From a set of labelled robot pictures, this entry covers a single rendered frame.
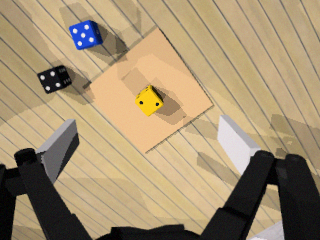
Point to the black die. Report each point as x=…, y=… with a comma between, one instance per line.
x=54, y=79

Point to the yellow die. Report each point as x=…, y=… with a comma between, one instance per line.
x=149, y=100

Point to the blue die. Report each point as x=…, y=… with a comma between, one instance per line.
x=86, y=34

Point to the peach flat mat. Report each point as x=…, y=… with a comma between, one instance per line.
x=154, y=62

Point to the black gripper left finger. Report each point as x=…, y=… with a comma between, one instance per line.
x=55, y=219

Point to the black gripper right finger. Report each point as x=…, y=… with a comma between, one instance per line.
x=298, y=195

